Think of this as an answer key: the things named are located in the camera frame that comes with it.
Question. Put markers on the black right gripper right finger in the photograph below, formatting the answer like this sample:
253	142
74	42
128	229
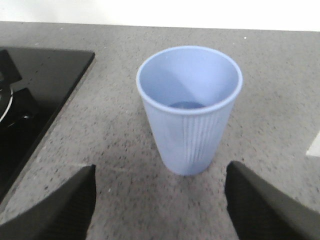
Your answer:
259	211

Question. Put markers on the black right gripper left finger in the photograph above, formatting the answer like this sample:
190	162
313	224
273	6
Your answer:
64	215

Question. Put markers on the light blue ribbed cup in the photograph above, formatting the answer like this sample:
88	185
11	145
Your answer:
188	93

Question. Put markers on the black pot support grate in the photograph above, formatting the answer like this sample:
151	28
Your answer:
14	105

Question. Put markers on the black glass gas stove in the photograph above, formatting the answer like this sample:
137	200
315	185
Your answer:
51	75

